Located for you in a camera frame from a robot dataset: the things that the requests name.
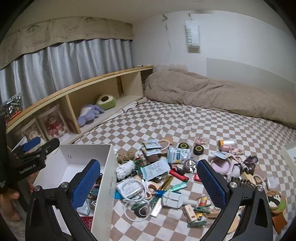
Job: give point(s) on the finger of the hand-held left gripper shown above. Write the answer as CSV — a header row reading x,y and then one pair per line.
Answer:
x,y
49,146
32,142

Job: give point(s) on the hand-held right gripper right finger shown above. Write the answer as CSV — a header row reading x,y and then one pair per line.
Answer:
x,y
210,183

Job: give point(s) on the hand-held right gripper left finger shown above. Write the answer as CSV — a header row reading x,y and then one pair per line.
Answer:
x,y
85,183

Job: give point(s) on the white cardboard box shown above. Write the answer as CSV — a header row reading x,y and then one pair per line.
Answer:
x,y
69,160

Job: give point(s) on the clear plastic storage container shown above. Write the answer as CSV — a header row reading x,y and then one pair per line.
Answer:
x,y
12,106

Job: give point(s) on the person's left hand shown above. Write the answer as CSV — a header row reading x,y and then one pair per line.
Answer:
x,y
9,194

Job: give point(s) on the beige doll in clear jar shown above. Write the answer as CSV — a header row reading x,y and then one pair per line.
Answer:
x,y
32,134

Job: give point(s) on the red packet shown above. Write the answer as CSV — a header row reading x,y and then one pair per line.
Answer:
x,y
196,178

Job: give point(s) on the pink round compact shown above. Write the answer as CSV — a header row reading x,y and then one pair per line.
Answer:
x,y
219,166

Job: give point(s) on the red doll in clear jar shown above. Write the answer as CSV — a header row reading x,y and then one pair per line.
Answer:
x,y
54,127

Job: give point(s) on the orange glue tube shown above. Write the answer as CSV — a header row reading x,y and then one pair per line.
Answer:
x,y
203,201

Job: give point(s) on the silver foil sachet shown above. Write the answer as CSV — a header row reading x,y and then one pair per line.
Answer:
x,y
85,207

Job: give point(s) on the clear tape roll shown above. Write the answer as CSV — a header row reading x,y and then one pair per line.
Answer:
x,y
186,168

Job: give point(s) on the white pompom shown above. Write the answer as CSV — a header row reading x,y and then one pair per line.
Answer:
x,y
237,171

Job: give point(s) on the blue white sachet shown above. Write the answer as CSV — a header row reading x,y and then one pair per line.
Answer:
x,y
151,144
152,152
219,154

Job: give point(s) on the green lighter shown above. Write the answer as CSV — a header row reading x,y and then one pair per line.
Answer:
x,y
179,186

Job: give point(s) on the black hair claw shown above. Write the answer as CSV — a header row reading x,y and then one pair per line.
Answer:
x,y
242,184

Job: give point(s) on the red lighter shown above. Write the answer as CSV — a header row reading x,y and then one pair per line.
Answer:
x,y
178,175

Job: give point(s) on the black tape roll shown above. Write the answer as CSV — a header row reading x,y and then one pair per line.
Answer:
x,y
195,151
180,146

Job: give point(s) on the pink scissors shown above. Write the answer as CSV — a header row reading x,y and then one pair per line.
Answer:
x,y
235,151

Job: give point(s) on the white charger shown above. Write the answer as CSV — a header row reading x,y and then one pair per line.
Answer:
x,y
172,199

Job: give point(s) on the blue white swab packet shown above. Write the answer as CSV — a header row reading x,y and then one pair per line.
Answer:
x,y
178,155

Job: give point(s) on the pink scrunchie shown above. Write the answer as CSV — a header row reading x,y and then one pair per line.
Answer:
x,y
201,141

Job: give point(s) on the orange capped bottle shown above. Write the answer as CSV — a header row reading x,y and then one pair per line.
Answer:
x,y
227,142

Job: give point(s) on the gold sticks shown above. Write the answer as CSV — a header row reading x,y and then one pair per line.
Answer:
x,y
165,184

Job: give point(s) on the dark flower hair clip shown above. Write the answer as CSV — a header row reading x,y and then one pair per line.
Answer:
x,y
251,162

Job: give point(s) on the brown twine bundle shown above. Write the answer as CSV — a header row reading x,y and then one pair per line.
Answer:
x,y
126,157

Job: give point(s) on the round cork coaster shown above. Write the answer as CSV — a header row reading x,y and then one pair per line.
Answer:
x,y
232,226

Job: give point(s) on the purple plush toy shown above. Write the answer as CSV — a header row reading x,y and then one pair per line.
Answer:
x,y
89,114

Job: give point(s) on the blue clip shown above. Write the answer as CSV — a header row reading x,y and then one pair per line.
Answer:
x,y
159,193

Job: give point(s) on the clear zip bag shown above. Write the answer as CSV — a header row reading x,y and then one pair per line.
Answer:
x,y
153,170

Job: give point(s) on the white tube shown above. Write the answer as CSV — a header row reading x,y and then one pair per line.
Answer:
x,y
157,207

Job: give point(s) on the small clear box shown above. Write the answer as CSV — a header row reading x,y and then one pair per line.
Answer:
x,y
271,183

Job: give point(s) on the beige tape roll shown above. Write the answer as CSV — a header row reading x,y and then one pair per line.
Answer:
x,y
148,193

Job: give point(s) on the panda coaster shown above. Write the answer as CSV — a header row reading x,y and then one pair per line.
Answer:
x,y
275,200

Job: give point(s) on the checkered bed sheet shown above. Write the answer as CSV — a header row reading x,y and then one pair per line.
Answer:
x,y
185,120

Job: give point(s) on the green round plush toy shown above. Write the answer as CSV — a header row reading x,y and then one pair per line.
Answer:
x,y
106,102

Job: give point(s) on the wooden bedside shelf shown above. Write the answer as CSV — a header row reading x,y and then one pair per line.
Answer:
x,y
92,80

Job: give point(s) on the brown leather piece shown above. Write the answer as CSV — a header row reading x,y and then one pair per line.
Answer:
x,y
279,222

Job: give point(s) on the white board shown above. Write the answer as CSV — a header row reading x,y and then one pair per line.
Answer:
x,y
289,153

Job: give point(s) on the grey curtain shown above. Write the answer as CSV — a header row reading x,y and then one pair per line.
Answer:
x,y
69,60

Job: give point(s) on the beige fluffy blanket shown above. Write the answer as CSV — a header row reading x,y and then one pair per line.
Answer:
x,y
208,92

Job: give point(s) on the beige printed valance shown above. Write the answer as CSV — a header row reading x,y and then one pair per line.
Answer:
x,y
57,27

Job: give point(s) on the white hanging wall packet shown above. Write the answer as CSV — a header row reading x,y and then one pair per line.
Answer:
x,y
192,32

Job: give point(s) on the wall clip hook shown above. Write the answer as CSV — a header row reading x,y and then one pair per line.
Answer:
x,y
165,18

